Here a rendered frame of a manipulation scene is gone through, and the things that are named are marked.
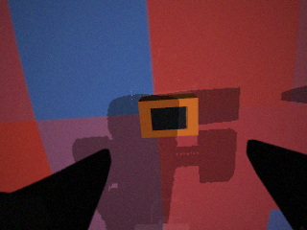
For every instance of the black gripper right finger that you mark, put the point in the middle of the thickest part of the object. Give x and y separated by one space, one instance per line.
284 173

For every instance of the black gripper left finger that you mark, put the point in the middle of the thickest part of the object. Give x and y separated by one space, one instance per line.
65 200

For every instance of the orange block with dark square face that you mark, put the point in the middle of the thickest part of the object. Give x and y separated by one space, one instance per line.
169 115

